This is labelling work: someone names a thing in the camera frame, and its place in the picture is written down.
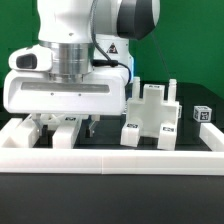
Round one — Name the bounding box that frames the white chair seat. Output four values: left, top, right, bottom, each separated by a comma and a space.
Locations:
126, 77, 179, 138

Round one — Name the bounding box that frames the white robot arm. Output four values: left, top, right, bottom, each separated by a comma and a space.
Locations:
3, 0, 160, 117

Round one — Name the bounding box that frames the white chair back frame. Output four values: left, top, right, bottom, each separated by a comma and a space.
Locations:
21, 114, 87, 149

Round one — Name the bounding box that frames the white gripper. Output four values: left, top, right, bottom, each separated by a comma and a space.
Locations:
3, 67, 129, 138

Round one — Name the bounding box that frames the white U-shaped fence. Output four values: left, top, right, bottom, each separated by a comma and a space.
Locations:
0, 118, 224, 176

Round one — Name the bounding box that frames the white tagged cube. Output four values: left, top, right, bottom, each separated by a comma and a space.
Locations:
193, 106, 212, 122

